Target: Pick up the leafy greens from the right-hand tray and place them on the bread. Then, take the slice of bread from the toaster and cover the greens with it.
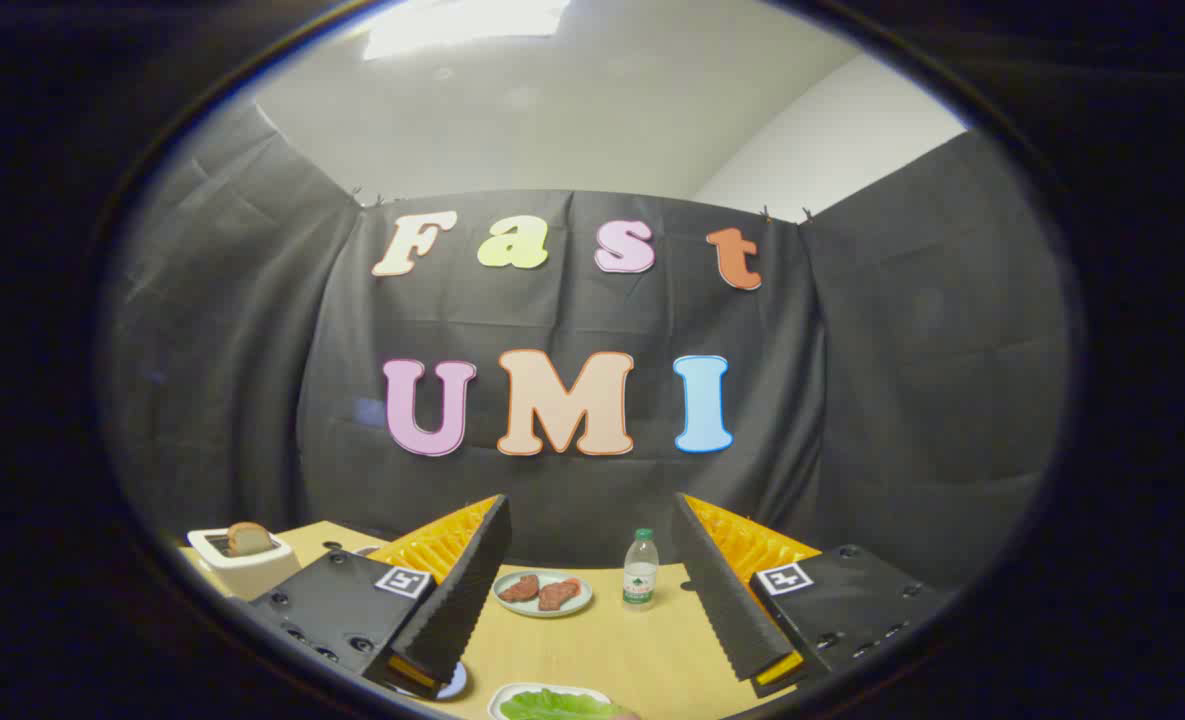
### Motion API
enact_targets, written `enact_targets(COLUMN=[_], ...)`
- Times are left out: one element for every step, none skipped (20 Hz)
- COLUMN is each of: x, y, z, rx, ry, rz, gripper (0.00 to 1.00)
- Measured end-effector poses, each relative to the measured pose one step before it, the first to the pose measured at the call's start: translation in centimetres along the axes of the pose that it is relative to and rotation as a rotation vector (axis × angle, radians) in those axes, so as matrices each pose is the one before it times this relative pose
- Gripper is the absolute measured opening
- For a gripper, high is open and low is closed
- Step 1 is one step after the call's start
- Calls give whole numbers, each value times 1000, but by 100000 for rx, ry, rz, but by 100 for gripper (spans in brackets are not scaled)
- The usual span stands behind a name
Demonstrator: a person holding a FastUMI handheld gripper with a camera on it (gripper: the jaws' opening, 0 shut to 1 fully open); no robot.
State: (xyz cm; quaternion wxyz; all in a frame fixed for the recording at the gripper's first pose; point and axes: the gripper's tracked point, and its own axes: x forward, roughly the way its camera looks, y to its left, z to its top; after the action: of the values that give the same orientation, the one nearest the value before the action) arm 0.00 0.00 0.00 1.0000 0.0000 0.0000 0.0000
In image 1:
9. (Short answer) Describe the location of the brown-crust toast bread slice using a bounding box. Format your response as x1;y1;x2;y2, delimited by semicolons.
227;521;275;557

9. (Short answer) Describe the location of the blue plate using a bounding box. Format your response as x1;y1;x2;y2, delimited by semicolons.
392;660;469;701

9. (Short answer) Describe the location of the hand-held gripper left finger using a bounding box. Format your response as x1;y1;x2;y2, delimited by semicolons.
250;493;513;701

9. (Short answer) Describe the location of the green lettuce leaf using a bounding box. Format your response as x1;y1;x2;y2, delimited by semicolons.
500;688;635;720

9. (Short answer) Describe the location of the black backdrop cloth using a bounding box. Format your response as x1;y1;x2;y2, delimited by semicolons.
102;100;1073;601

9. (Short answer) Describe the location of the cream white toaster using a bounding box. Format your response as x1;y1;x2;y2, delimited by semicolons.
186;527;303;601

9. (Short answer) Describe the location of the clear plastic water bottle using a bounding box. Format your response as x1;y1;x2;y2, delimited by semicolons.
622;528;660;611

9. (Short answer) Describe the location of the pale green plate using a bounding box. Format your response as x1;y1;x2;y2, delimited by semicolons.
492;569;594;619

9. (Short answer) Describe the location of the white plate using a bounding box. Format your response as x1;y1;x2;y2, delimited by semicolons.
487;682;613;720

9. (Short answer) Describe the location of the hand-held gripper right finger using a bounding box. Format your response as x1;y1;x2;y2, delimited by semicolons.
672;491;955;699

